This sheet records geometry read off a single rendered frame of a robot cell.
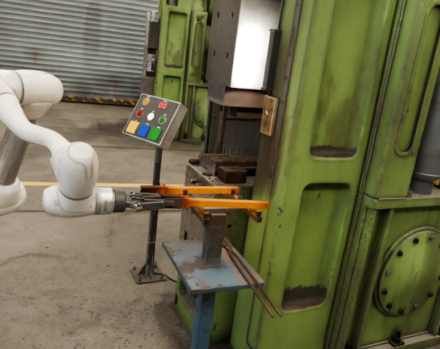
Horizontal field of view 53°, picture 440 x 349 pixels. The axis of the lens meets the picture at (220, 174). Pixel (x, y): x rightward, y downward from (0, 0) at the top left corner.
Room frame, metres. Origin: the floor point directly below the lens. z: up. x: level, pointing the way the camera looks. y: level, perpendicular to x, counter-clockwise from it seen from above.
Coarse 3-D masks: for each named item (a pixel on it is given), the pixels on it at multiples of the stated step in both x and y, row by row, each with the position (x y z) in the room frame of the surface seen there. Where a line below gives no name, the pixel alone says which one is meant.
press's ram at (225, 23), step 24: (216, 0) 2.34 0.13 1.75; (240, 0) 2.11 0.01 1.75; (264, 0) 2.15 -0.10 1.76; (216, 24) 2.31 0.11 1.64; (240, 24) 2.10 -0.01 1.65; (264, 24) 2.16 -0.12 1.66; (216, 48) 2.28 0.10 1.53; (240, 48) 2.11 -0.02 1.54; (264, 48) 2.17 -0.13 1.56; (216, 72) 2.25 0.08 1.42; (240, 72) 2.12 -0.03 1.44
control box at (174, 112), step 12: (144, 96) 2.76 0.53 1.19; (144, 108) 2.70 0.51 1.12; (156, 108) 2.65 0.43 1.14; (168, 108) 2.60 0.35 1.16; (180, 108) 2.58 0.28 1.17; (144, 120) 2.64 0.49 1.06; (156, 120) 2.59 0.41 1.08; (168, 120) 2.54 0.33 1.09; (180, 120) 2.58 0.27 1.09; (168, 132) 2.52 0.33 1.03; (156, 144) 2.48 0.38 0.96; (168, 144) 2.52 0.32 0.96
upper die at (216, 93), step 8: (208, 88) 2.31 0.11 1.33; (216, 88) 2.23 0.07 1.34; (224, 88) 2.15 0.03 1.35; (232, 88) 2.16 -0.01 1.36; (240, 88) 2.18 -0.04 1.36; (208, 96) 2.30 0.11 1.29; (216, 96) 2.22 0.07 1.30; (224, 96) 2.14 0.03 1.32; (232, 96) 2.16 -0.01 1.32; (240, 96) 2.18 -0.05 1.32; (248, 96) 2.20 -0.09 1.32; (256, 96) 2.22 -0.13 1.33; (264, 96) 2.24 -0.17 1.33; (224, 104) 2.15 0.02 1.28; (232, 104) 2.17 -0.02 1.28; (240, 104) 2.18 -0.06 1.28; (248, 104) 2.21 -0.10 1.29; (256, 104) 2.23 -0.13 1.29
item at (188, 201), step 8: (184, 200) 1.44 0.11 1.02; (192, 200) 1.45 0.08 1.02; (200, 200) 1.47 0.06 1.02; (208, 200) 1.49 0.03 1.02; (216, 200) 1.50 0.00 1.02; (224, 200) 1.52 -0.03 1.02; (232, 200) 1.53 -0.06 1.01; (240, 200) 1.55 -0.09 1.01; (248, 200) 1.57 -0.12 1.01; (256, 200) 1.58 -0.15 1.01; (184, 208) 1.43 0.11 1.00; (264, 208) 1.57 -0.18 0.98
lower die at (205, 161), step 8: (200, 160) 2.31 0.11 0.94; (208, 160) 2.22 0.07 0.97; (216, 160) 2.17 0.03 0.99; (224, 160) 2.19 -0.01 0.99; (232, 160) 2.21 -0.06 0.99; (240, 160) 2.23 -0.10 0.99; (248, 160) 2.26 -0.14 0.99; (256, 160) 2.28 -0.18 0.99; (208, 168) 2.21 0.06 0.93; (216, 176) 2.15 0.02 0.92
